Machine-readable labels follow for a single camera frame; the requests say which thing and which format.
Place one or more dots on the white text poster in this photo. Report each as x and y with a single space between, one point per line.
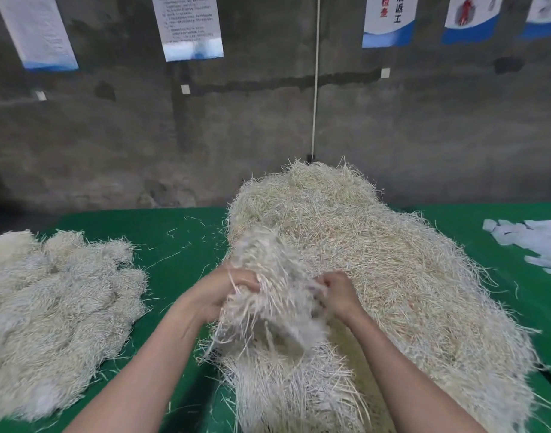
187 26
36 31

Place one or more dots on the pile of white paper strips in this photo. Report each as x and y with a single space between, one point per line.
534 241

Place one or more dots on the person's left forearm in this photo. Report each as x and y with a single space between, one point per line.
140 369

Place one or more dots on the bundle of pale straw sticks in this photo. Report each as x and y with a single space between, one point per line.
268 293

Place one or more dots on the person's right forearm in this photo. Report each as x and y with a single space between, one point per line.
406 383

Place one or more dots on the pile of bundled white sticks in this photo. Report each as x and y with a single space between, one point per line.
54 320

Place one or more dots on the green table cloth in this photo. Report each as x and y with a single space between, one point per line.
185 238

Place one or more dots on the white poster with blue edge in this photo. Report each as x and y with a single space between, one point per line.
390 20

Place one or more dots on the large pile of straw sticks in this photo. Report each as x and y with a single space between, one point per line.
392 284

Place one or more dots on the person's right hand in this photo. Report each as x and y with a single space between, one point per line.
341 295

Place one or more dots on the white poster with grey figure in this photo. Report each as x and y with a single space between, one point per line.
543 15

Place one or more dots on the person's right fingers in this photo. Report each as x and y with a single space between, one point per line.
325 286

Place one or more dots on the white poster with red figure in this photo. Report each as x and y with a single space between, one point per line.
473 17

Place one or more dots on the person's left hand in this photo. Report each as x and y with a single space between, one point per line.
212 288

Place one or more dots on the person's left fingers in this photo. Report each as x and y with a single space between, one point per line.
244 284

